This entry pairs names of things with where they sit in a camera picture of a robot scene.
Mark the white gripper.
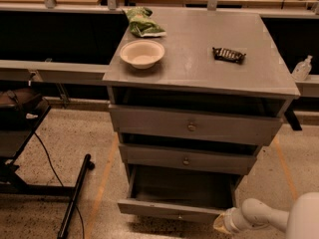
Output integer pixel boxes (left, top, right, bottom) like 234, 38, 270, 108
213, 207, 247, 234

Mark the grey bottom drawer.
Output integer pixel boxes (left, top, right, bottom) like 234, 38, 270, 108
118, 164, 242, 223

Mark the grey drawer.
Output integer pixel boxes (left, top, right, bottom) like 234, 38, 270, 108
118, 164, 242, 223
109, 105, 282, 145
119, 143, 256, 175

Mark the grey middle drawer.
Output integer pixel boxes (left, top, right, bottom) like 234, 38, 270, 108
119, 143, 256, 175

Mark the grey top drawer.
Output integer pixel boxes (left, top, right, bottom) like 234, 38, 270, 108
109, 105, 282, 145

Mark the grey wooden drawer cabinet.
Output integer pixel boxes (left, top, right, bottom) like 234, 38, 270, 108
102, 6, 301, 187

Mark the dark candy bar wrapper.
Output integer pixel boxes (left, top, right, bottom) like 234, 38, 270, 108
212, 48, 245, 64

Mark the clear hand sanitizer bottle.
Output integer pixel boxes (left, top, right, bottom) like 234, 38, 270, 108
292, 55, 312, 81

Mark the white paper bowl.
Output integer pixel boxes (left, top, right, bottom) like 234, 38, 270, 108
120, 40, 165, 70

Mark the green chip bag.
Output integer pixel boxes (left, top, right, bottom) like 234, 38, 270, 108
125, 7, 166, 38

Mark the dark bag on cart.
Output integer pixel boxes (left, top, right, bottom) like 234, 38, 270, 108
0, 88, 49, 130

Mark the black floor cable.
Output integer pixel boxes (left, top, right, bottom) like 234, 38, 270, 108
34, 131, 86, 239

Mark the black cart frame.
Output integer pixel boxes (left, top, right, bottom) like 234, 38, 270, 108
0, 109, 98, 239

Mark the grey metal rail shelf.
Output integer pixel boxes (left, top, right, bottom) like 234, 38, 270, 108
0, 60, 110, 86

